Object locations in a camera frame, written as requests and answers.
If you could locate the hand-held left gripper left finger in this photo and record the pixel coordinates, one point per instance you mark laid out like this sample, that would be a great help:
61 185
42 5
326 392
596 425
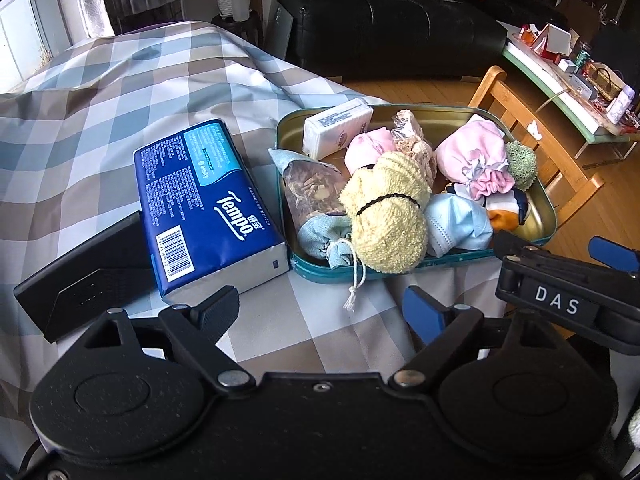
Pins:
220 310

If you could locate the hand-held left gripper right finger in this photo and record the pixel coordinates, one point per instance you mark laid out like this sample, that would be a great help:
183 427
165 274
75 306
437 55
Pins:
425 315

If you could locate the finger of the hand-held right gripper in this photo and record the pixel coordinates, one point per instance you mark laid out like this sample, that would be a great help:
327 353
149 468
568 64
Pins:
615 255
515 245

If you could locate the blue face mask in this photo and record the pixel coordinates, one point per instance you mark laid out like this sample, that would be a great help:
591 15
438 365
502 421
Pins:
457 225

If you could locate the green fuzzy ball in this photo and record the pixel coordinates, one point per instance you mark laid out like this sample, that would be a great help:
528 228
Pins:
521 165

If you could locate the yellow fuzzy towel roll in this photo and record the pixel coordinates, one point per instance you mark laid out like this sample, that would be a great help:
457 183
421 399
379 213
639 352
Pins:
390 230

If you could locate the clear bag of wood chips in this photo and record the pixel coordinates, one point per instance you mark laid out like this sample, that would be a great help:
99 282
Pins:
312 190

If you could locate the clear bag of beige pieces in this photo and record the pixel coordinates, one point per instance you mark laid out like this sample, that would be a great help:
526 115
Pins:
410 130

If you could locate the small pink pouch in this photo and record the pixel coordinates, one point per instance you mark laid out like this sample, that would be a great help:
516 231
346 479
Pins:
367 147

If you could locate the gold metal tin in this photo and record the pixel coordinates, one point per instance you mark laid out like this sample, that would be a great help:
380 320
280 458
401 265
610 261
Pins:
292 130

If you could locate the white tissue pack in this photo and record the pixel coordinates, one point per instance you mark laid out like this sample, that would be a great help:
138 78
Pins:
335 127

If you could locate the blue tissue pack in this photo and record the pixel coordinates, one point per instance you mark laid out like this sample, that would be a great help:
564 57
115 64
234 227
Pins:
200 210

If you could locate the black flat box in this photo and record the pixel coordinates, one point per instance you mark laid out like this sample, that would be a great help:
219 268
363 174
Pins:
90 280

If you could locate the white bottle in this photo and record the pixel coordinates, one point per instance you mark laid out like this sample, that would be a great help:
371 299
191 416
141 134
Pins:
620 105

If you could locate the wooden chair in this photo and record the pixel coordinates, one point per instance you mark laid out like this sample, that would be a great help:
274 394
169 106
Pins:
492 90

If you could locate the green-edged coffee table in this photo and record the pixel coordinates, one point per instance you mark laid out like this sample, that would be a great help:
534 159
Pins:
550 77

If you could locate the flat white box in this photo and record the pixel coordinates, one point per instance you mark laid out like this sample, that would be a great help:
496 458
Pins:
582 86

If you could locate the wicker basket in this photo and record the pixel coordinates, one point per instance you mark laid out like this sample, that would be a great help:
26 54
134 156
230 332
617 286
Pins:
605 82

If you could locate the small white box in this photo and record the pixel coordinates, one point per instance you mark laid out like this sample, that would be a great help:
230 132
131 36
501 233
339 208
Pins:
566 65

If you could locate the green can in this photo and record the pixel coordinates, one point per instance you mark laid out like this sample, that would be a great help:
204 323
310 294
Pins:
581 58

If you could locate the white triangular desk calendar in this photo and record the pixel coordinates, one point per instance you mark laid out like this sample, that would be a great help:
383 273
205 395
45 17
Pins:
557 37

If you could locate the checkered blanket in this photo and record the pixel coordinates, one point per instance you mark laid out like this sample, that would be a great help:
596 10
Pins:
100 110

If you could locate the black leather sofa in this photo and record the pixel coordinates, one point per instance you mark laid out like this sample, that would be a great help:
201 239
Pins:
390 30

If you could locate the dark wooden stool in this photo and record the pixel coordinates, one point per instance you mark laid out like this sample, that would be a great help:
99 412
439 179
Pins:
245 29

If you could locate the grey flat panel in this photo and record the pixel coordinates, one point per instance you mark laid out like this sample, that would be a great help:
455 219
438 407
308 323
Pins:
277 30

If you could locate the window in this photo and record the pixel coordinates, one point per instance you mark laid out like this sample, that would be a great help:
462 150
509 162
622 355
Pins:
20 25

